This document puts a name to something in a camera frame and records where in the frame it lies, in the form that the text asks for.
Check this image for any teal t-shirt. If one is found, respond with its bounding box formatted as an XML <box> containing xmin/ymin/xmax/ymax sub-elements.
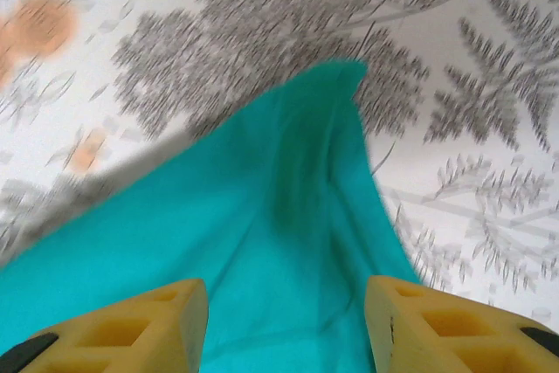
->
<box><xmin>0</xmin><ymin>60</ymin><xmax>423</xmax><ymax>373</ymax></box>

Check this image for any floral print tablecloth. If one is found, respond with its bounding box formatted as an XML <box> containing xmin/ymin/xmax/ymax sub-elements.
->
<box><xmin>0</xmin><ymin>0</ymin><xmax>559</xmax><ymax>339</ymax></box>

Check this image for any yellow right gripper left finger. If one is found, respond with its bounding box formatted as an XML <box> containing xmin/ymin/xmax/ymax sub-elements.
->
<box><xmin>0</xmin><ymin>278</ymin><xmax>210</xmax><ymax>373</ymax></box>

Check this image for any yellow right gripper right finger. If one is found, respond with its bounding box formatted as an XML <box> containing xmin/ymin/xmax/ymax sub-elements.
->
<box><xmin>364</xmin><ymin>275</ymin><xmax>559</xmax><ymax>373</ymax></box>

